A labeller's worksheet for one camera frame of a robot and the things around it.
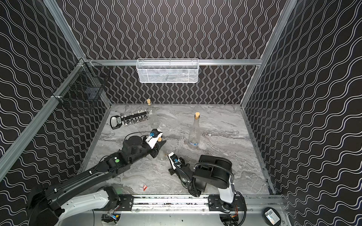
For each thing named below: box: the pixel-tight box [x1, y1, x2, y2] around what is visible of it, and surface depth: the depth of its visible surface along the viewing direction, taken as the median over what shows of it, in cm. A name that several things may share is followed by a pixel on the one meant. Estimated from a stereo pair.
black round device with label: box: [262, 206, 282, 226], surface depth 71 cm
